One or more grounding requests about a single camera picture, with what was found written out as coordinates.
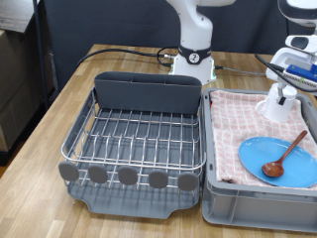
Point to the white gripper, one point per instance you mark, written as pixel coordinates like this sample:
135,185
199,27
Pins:
275,64

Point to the blue plastic plate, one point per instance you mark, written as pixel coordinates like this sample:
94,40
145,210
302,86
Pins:
297,165

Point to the brown wooden spoon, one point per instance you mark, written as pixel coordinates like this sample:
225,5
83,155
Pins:
273,168

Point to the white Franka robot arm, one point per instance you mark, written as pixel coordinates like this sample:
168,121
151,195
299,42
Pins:
194,29

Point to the white mug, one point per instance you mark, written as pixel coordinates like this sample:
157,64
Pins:
275,110

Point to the pink checked towel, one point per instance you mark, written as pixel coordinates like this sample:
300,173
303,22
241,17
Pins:
231,132

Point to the grey plastic crate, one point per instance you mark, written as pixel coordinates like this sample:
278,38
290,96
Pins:
251,208

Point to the dark grey cutlery holder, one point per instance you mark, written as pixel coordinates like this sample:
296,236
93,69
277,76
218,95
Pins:
148,95

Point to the grey drain tray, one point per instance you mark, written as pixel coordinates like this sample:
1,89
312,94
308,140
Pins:
132,206

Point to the cardboard box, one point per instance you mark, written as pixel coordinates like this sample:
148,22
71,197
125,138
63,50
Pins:
13,129
23,66

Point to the wooden shelf board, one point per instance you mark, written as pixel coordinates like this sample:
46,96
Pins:
15,13

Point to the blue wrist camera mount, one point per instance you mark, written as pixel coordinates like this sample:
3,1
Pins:
302,71

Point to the black metal shelf post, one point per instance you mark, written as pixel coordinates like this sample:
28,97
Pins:
40,49

